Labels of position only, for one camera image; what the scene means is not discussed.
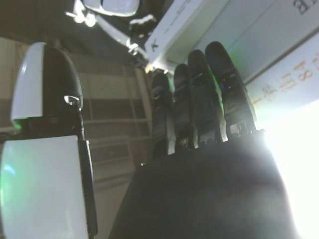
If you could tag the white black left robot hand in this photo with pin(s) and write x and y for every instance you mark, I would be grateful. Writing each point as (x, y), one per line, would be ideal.
(199, 199)

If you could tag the white book with K spine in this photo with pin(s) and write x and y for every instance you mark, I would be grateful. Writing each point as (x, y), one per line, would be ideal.
(189, 30)

